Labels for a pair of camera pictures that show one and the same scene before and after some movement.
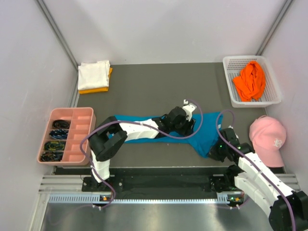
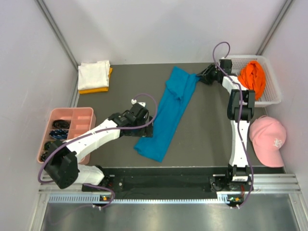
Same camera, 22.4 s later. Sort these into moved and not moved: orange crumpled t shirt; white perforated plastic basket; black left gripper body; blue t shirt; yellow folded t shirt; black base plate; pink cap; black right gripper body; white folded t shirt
Moved: black right gripper body; black left gripper body; blue t shirt
Not moved: yellow folded t shirt; black base plate; orange crumpled t shirt; white folded t shirt; white perforated plastic basket; pink cap
